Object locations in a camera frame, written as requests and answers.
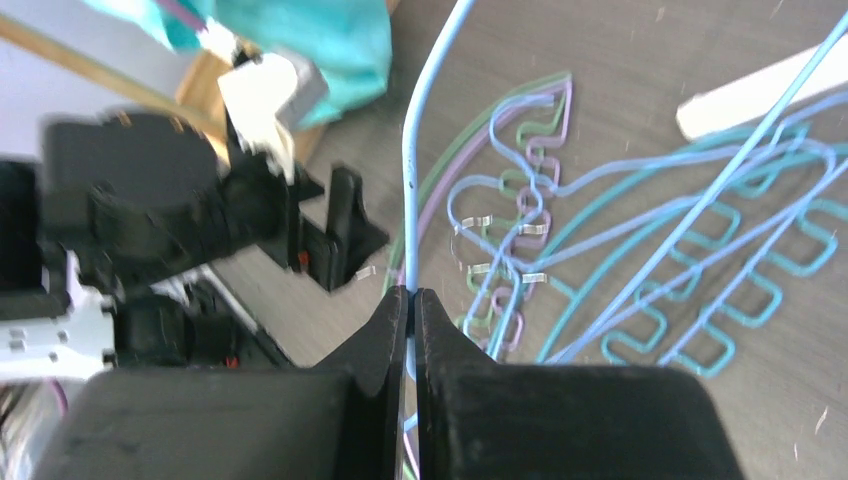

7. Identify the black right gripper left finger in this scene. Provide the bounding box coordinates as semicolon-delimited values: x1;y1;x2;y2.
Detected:
34;287;408;480

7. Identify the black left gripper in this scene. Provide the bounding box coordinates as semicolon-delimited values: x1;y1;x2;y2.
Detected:
41;112;389;292

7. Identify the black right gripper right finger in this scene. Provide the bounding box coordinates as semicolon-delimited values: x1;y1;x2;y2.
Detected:
414;289;743;479

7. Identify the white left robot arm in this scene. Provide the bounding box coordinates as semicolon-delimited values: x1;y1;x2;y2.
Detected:
1;112;406;479

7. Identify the teal notched hanger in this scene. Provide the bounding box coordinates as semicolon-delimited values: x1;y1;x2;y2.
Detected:
533;124;847;376
600;198;847;378

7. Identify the teal cloth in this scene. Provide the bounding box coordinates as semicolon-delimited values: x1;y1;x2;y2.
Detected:
88;0;392;128

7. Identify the purple notched hanger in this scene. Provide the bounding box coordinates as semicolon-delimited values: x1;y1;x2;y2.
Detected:
384;72;573;358

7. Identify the metal garment rack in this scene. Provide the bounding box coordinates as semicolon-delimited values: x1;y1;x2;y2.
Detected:
676;37;847;141

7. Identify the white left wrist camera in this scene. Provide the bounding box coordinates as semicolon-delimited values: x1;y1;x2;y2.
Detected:
217;48;327;185

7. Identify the wooden clothes rack frame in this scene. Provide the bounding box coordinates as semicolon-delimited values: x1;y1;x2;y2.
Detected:
0;0;403;167

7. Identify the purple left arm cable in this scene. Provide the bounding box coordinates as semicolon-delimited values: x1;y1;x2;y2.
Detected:
155;0;213;34

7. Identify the blue wire hanger on pile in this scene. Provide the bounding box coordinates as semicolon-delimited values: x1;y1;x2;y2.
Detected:
451;92;847;356

